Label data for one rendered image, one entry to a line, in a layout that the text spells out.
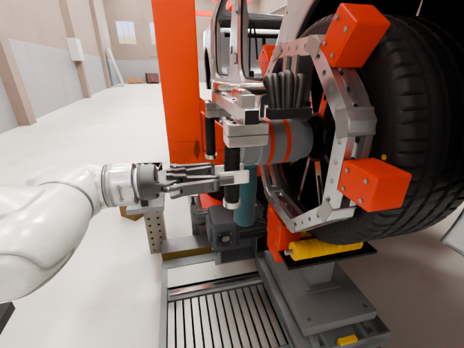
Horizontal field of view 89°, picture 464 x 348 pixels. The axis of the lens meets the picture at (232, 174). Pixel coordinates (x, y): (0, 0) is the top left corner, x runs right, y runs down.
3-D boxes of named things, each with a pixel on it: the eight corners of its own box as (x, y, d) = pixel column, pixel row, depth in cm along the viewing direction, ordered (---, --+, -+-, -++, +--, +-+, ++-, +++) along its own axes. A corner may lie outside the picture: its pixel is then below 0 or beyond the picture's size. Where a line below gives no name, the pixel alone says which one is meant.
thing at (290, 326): (385, 346, 90) (392, 329, 86) (299, 371, 82) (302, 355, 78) (314, 254, 134) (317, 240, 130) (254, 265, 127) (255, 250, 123)
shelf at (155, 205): (163, 210, 114) (163, 205, 113) (126, 215, 110) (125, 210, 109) (166, 175, 152) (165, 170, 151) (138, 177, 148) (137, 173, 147)
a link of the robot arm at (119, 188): (108, 216, 46) (140, 213, 48) (98, 175, 43) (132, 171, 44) (118, 194, 54) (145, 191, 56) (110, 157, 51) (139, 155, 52)
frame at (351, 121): (341, 268, 61) (405, 21, 38) (318, 273, 59) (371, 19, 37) (266, 179, 109) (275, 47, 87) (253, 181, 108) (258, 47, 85)
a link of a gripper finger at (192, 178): (166, 172, 50) (165, 175, 48) (219, 171, 50) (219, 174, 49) (168, 188, 51) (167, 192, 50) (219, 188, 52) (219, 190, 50)
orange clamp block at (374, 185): (366, 186, 51) (402, 208, 43) (335, 190, 50) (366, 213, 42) (374, 156, 49) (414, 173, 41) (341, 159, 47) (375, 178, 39)
